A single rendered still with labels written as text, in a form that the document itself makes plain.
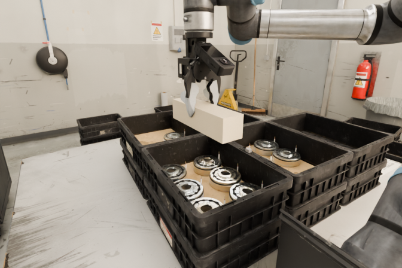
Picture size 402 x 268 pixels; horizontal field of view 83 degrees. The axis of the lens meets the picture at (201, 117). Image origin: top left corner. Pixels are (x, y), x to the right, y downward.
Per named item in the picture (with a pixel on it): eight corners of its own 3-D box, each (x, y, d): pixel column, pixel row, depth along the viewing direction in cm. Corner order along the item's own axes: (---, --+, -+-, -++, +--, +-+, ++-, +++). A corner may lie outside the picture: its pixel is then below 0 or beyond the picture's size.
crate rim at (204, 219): (295, 186, 60) (296, 178, 60) (198, 230, 46) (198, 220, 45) (212, 137, 93) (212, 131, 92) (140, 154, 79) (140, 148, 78)
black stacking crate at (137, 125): (211, 158, 96) (212, 133, 93) (142, 177, 82) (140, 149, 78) (173, 130, 129) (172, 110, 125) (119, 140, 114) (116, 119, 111)
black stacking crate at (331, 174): (348, 183, 78) (355, 154, 74) (291, 215, 63) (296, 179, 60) (263, 143, 110) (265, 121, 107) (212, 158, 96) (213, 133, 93)
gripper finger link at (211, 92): (210, 105, 69) (203, 76, 65) (223, 109, 64) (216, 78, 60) (202, 109, 67) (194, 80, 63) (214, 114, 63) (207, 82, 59)
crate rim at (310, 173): (355, 159, 75) (356, 152, 74) (295, 186, 60) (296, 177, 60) (265, 125, 108) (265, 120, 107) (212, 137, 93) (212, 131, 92)
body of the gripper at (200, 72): (200, 78, 66) (200, 34, 63) (218, 81, 59) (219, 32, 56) (177, 79, 62) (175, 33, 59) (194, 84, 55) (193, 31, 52)
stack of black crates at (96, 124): (122, 151, 255) (118, 112, 242) (130, 161, 232) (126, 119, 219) (82, 160, 234) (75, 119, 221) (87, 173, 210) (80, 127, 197)
